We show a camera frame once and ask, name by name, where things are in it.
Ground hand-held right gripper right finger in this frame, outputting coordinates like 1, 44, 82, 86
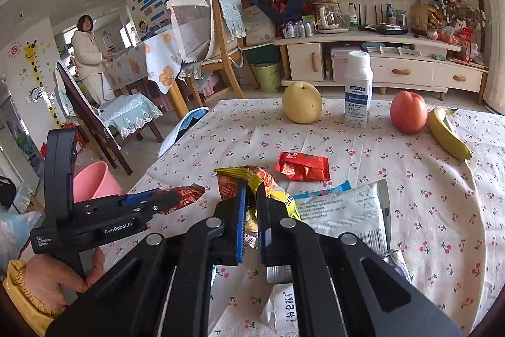
256, 183, 462, 337

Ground white printed bag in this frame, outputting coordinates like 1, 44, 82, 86
241, 5, 277, 46

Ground dark blue flower bouquet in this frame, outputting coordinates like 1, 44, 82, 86
249, 0, 312, 27

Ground silver foil pouch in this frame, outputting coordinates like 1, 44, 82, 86
382, 248, 413, 282

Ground red apple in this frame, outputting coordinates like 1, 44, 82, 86
390, 91, 428, 134

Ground yellow pear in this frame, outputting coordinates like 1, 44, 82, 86
282, 81, 323, 124

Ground pink plastic basin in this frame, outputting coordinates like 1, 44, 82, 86
73, 161, 124, 203

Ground light wooden chair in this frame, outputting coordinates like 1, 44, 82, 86
179, 0, 247, 109

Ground red printed bag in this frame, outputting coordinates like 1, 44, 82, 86
455, 28, 480, 63

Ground white printed plastic packet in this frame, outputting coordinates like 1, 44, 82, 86
292, 179, 392, 256

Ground giraffe wall sticker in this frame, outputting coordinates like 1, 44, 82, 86
21, 40, 66, 129

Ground black flat box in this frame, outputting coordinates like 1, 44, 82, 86
367, 24, 409, 35

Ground yellow red snack packet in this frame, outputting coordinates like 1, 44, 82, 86
215, 165, 302, 249

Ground white electric kettle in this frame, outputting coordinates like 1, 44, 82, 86
316, 1, 350, 34

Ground person's left hand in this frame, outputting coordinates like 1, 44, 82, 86
21, 247, 106, 312

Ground white scalloped cover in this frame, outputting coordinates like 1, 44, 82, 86
166, 0, 217, 63

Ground white milk bottle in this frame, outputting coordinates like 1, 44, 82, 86
343, 51, 373, 129

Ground green waste bin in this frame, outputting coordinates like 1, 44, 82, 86
252, 63, 282, 93

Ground bag of oranges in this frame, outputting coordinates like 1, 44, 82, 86
426, 27, 460, 45

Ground orange print tablecloth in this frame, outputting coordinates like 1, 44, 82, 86
102, 25, 186, 95

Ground red foil wrapper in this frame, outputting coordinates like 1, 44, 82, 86
275, 151, 330, 183

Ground lace chair cushion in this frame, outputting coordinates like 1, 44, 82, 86
98, 93, 163, 138

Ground clear plastic bag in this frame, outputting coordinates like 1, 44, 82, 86
0, 211, 42, 270

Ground black router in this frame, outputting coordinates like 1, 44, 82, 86
361, 3, 387, 29

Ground dark wooden chair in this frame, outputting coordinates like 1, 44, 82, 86
55, 61, 164, 176

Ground yellow banana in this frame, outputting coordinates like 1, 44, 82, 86
428, 107, 472, 161

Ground pale pink storage box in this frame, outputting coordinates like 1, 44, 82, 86
330, 45, 361, 82

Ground blue white bag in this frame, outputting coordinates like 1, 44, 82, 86
158, 106, 210, 160

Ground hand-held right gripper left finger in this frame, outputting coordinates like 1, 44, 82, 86
45, 179, 248, 337

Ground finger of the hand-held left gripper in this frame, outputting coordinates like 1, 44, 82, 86
147, 190, 181, 218
120, 192, 158, 208

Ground light blue towel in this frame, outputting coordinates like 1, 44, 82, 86
213, 0, 247, 39

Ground cherry print tablecloth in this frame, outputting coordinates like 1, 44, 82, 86
98, 98, 505, 337

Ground cream television cabinet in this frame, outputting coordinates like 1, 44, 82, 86
273, 31, 490, 105

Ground artificial flowers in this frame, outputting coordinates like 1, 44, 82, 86
436, 0, 492, 32

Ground pack of small silver bottles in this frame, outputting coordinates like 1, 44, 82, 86
283, 20, 315, 38

